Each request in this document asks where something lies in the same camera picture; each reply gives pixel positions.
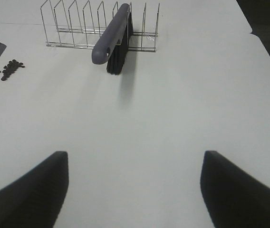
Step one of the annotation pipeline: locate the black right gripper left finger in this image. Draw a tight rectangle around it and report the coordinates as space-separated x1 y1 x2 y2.
0 151 68 228

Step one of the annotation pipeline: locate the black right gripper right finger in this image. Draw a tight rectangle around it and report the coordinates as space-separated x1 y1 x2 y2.
200 151 270 228

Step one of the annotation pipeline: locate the pile of coffee beans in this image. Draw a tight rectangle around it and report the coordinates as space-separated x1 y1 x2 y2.
0 59 26 81

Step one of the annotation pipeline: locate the metal wire rack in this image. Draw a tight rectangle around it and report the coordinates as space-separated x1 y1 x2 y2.
39 0 160 52

